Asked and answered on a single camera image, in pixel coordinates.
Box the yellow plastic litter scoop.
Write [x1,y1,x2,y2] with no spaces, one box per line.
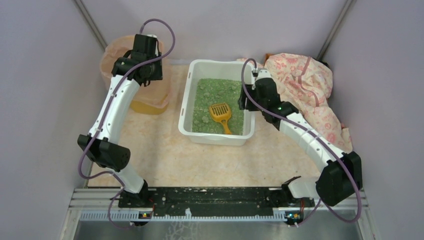
[208,103,232,135]

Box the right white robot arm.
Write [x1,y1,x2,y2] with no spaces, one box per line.
[238,68,363,207]

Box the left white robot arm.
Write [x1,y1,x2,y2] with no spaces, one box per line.
[77,34,163,208]

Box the green cat litter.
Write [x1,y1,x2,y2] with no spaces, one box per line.
[191,78,245,136]

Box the white plastic litter box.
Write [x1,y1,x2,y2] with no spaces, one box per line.
[178,59,255,146]

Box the cream pink cartoon cloth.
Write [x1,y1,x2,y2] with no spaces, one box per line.
[258,53,353,153]

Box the yellow bin with pink bag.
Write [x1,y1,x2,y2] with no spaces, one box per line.
[99,35,172,115]

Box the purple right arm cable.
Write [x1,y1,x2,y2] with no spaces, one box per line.
[240,58,364,228]

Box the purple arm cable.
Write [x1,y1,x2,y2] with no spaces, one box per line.
[240,58,364,228]
[76,18,176,231]

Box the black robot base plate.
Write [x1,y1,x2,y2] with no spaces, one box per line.
[118,187,315,217]

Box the aluminium frame rail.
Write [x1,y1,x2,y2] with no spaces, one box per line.
[67,187,369,223]

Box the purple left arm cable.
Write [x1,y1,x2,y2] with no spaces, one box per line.
[76,18,176,231]

